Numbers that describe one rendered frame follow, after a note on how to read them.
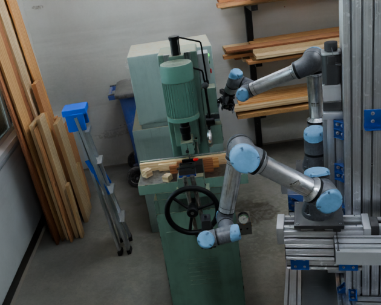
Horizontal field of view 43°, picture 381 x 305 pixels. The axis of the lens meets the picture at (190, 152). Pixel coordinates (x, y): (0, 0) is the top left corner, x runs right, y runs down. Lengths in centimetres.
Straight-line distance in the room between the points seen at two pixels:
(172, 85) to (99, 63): 247
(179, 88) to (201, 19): 237
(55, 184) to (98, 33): 167
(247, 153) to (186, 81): 71
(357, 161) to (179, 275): 124
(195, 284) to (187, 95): 114
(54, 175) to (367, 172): 237
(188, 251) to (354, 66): 137
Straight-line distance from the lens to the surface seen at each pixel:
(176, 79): 253
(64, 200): 398
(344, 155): 242
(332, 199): 216
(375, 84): 231
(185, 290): 305
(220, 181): 265
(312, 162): 277
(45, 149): 384
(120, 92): 438
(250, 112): 465
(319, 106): 282
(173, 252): 288
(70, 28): 494
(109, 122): 512
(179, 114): 259
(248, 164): 199
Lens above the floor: 207
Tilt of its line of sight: 23 degrees down
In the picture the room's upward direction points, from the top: 8 degrees counter-clockwise
